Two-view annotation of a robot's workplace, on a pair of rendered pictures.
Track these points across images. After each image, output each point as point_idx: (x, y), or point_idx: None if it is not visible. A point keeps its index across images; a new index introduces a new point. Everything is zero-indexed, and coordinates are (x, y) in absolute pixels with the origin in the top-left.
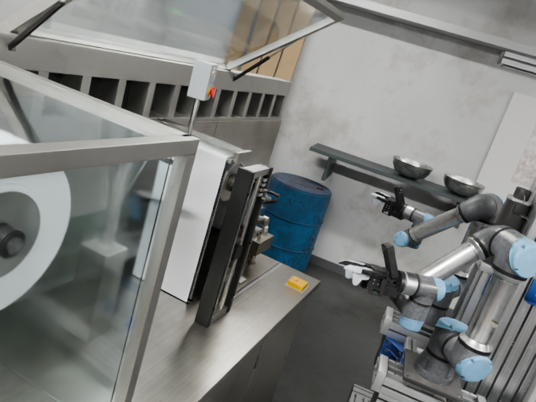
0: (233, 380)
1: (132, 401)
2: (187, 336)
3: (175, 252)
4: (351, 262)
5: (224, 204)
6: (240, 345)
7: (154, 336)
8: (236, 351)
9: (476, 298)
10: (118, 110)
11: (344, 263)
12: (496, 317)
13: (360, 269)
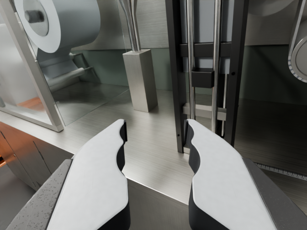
0: (167, 215)
1: (83, 130)
2: (156, 142)
3: (222, 84)
4: (191, 140)
5: (294, 29)
6: (158, 180)
7: (150, 128)
8: (146, 176)
9: None
10: None
11: (184, 133)
12: None
13: (76, 153)
